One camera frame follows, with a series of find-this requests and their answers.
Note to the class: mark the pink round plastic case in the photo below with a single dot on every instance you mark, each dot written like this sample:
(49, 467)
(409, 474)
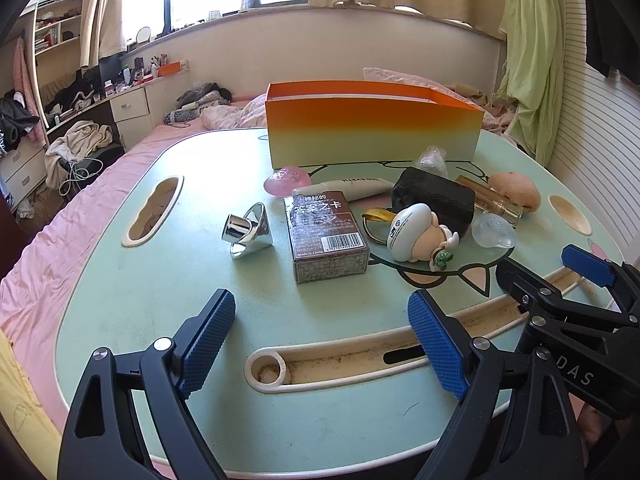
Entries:
(285, 181)

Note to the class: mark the white desk with drawers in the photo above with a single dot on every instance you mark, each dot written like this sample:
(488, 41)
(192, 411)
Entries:
(132, 107)

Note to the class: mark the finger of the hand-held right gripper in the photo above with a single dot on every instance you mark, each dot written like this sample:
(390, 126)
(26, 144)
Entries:
(525, 282)
(587, 265)

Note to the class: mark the pink floral pillow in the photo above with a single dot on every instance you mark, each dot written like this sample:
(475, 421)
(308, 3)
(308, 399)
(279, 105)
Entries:
(400, 76)

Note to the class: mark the clear plastic wrapper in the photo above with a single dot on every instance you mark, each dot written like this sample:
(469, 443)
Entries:
(431, 160)

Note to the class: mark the green hanging cloth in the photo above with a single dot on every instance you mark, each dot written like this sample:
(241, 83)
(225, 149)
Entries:
(532, 60)

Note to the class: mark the pink hanging towel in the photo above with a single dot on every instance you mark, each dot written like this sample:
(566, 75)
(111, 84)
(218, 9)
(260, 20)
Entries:
(24, 80)

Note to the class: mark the pink bed sheet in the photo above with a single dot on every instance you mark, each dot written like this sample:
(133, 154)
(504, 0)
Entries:
(50, 260)

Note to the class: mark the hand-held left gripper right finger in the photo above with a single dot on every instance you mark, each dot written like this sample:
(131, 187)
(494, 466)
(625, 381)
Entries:
(437, 345)

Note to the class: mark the white cream tube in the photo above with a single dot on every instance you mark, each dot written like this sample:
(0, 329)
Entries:
(360, 187)

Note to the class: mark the dark hanging clothing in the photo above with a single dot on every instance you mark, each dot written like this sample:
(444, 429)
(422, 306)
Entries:
(610, 25)

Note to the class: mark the beige narrow curtain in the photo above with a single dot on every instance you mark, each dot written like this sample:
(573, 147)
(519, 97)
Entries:
(102, 10)

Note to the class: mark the black clothes heap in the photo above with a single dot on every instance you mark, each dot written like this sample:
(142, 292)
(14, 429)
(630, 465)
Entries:
(75, 90)

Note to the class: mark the round vanity mirror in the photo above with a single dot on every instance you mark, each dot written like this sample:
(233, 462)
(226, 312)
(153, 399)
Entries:
(144, 35)

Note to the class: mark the clear plastic dome cap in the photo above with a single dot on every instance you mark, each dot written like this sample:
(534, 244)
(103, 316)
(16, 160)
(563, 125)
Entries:
(492, 231)

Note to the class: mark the green desktop table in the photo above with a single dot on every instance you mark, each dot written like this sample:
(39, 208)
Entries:
(165, 285)

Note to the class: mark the brown card box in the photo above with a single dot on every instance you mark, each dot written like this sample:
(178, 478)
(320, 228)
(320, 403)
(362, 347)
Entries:
(322, 232)

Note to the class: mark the dark clothing pile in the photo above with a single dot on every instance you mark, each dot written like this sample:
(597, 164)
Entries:
(200, 97)

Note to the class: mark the white drawer unit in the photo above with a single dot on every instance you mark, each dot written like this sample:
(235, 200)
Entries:
(20, 165)

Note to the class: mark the small orange box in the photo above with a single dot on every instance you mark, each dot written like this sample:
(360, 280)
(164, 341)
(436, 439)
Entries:
(172, 69)

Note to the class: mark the pink crumpled quilt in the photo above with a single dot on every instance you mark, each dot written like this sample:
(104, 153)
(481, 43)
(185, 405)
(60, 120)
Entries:
(225, 116)

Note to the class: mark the peach round plush toy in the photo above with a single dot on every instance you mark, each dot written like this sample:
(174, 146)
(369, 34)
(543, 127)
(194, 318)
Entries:
(516, 187)

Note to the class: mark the gold cosmetic tube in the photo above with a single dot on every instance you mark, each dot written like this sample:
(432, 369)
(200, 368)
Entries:
(492, 199)

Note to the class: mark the white bookshelf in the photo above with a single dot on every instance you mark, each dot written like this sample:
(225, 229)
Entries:
(55, 35)

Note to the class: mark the beige clothes pile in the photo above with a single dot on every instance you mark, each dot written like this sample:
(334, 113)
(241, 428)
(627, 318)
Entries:
(82, 140)

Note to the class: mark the white-hatted toy figurine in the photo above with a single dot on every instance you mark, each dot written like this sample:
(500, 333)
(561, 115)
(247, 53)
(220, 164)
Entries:
(412, 235)

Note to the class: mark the orange gradient storage box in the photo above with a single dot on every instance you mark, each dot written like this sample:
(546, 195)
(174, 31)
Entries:
(370, 127)

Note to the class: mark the silver metal ingot ornament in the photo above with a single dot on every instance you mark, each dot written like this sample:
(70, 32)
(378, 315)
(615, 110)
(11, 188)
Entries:
(252, 234)

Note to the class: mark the black pouch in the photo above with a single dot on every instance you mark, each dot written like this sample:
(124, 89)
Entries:
(435, 194)

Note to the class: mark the yellow cloth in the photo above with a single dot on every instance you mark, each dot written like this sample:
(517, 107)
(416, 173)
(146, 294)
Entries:
(25, 410)

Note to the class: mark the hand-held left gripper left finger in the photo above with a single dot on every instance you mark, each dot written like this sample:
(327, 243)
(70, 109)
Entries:
(207, 340)

